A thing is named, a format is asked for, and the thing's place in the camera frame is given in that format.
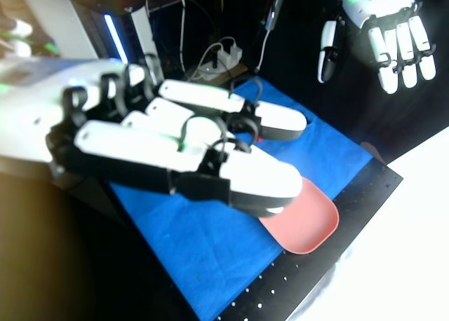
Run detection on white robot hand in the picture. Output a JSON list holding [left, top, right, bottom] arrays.
[[0, 54, 309, 219], [316, 0, 438, 95]]

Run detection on black curtain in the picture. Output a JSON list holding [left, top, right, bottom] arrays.
[[280, 0, 449, 165]]

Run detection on blue cloth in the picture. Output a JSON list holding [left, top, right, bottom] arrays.
[[108, 76, 374, 321]]

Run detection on grey looped cable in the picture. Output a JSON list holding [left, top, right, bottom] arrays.
[[191, 36, 236, 82]]

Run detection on brown wooden board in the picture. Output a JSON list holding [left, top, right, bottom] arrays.
[[189, 62, 250, 90]]

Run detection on white power strip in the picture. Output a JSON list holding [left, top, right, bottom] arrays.
[[196, 42, 244, 83]]

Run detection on thin white cable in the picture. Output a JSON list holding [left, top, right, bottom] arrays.
[[177, 0, 189, 75]]

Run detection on black perforated board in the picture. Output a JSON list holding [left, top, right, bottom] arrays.
[[213, 160, 404, 321]]

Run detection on white hanging cable connector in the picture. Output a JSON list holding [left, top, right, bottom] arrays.
[[263, 0, 286, 32]]

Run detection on pink plastic plate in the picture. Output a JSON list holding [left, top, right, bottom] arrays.
[[258, 177, 340, 256]]

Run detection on white computer tower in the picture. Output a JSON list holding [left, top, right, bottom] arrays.
[[17, 0, 166, 90]]

